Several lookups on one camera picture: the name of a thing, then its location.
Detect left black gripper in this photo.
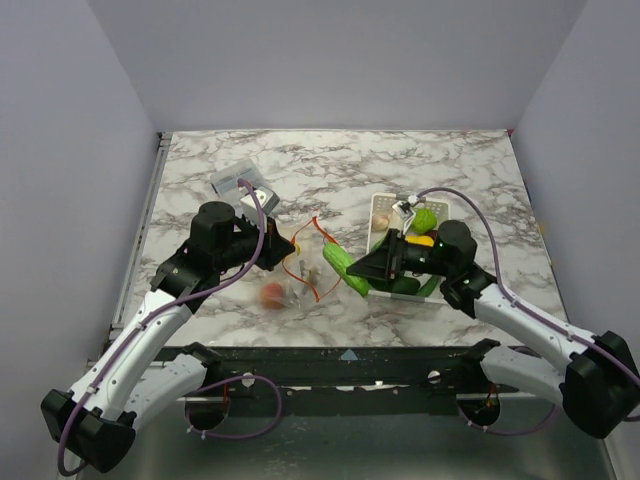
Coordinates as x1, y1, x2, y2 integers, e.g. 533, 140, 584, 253
216, 212, 296, 272

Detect clear zip top bag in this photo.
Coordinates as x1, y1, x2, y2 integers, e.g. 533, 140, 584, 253
255, 211, 347, 314

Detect green toy bitter gourd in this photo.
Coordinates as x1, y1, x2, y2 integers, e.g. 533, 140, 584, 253
322, 242, 370, 297

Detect white plastic basket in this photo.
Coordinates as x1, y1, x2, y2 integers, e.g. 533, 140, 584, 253
366, 192, 451, 305

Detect orange toy peach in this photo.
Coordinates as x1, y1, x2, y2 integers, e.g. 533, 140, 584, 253
259, 282, 286, 310

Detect white toy mushroom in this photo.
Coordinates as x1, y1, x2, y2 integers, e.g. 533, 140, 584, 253
298, 260, 321, 296

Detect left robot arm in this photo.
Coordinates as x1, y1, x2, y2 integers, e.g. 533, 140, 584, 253
41, 192, 295, 477

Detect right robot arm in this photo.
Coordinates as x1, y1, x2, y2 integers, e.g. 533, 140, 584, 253
346, 220, 639, 439

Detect dark toy avocado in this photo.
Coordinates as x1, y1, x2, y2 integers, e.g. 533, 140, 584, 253
389, 277, 421, 296

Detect beige toy garlic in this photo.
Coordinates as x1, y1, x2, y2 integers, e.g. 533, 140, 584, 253
371, 214, 390, 232

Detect green toy pea pod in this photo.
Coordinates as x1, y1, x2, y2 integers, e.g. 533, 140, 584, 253
415, 275, 442, 298

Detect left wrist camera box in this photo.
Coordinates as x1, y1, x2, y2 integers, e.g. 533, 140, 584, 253
240, 188, 280, 218

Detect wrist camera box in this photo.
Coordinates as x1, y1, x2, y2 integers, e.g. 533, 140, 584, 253
389, 195, 418, 235
240, 188, 280, 218

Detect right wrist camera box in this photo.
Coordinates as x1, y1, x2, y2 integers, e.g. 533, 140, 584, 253
389, 195, 418, 235

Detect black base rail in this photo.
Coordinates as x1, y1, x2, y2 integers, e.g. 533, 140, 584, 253
157, 343, 496, 418

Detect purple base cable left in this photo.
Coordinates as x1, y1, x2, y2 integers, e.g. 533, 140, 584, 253
187, 369, 286, 441

